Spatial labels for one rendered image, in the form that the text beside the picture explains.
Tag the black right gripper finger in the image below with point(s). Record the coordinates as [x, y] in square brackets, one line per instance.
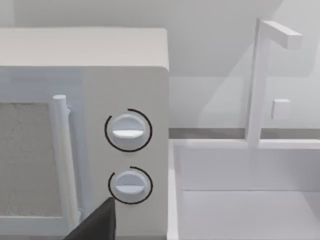
[102, 222]

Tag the white microwave knob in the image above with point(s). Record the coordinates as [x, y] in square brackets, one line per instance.
[128, 129]
[130, 184]

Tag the microwave glass door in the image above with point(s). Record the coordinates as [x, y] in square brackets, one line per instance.
[37, 147]

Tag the white sink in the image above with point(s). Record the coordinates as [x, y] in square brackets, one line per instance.
[240, 200]

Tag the pale microwave oven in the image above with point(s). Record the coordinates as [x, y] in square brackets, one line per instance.
[100, 62]

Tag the tall white tap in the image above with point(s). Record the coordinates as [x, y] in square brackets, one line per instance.
[260, 82]

